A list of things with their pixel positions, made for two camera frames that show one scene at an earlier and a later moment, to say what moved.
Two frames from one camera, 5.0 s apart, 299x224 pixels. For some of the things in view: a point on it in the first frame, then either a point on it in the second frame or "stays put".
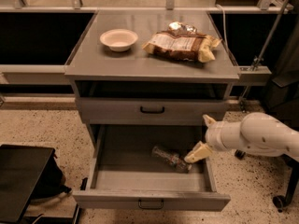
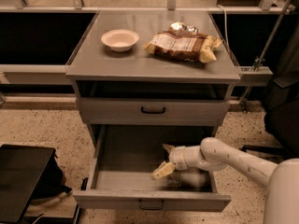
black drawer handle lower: [151, 207] stays put
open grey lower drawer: [123, 173] stays put
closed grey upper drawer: [152, 110] stays put
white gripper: [215, 136] -> [178, 158]
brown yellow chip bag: [181, 41] stays put
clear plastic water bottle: [171, 158] -> [174, 179]
